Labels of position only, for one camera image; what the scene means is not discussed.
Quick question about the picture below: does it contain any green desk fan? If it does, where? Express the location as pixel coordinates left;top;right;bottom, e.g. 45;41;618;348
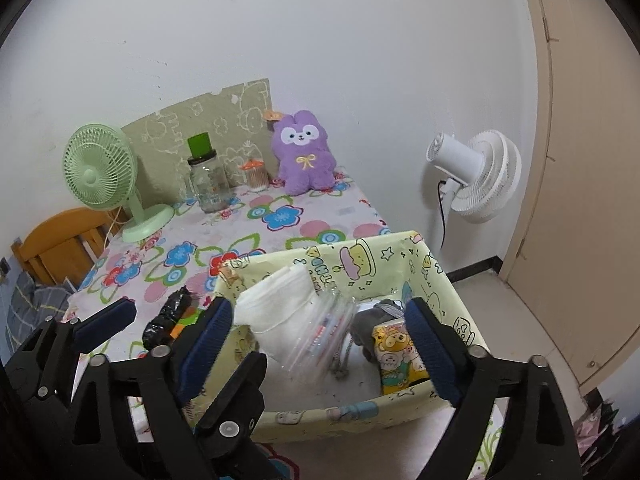
62;122;176;244

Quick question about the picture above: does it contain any pink face mask packet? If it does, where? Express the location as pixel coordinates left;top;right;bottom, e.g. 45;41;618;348
277;290;358;386

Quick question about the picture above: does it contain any grey plaid pillow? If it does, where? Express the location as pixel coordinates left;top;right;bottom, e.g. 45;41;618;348
0;272;71;356

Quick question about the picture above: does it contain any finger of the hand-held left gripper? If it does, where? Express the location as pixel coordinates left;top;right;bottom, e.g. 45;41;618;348
194;352;268;461
15;299;137;376

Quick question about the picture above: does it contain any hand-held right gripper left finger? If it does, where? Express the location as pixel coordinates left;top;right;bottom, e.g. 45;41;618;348
70;296;236;480

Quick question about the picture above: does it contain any wooden chair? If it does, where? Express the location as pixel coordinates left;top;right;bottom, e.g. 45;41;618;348
11;207;132;287

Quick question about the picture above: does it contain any white cloth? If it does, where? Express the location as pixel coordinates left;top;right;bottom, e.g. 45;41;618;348
234;264;321;361

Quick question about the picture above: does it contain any pink and black bag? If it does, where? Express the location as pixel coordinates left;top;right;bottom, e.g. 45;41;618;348
572;400;631;480

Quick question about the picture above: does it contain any white fan cable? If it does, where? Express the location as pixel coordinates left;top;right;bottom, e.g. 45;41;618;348
101;206;127;250

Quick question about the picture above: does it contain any small jar with orange lid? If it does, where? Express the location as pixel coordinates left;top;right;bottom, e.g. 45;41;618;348
239;158;271;193

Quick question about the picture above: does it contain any green patterned board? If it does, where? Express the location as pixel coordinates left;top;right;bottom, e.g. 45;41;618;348
121;78;273;204

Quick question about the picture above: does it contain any purple plush bunny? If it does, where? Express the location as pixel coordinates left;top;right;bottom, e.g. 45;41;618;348
265;109;337;197

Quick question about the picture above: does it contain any white fan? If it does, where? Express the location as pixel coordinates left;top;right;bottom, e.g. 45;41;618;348
426;130;522;224

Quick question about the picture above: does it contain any yellow patterned box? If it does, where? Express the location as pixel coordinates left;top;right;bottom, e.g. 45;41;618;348
212;230;493;443

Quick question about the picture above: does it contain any black plastic bag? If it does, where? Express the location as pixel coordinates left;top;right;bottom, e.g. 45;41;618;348
142;285;193;348

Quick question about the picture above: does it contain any grey sock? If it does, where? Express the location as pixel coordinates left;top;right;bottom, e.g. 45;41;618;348
350;298;407;361

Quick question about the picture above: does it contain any beige door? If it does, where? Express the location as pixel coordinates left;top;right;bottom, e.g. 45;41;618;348
500;0;640;396

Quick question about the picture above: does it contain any black fan cable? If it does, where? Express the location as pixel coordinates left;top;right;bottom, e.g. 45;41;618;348
437;180;449;252

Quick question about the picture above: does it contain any glass jar with green cap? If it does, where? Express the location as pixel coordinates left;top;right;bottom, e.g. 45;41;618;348
186;131;232;213

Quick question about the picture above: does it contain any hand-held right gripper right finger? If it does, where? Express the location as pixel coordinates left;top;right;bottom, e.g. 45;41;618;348
404;298;583;480

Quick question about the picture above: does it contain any yellow cartoon tissue packet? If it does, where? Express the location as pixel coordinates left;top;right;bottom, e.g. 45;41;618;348
372;317;433;396

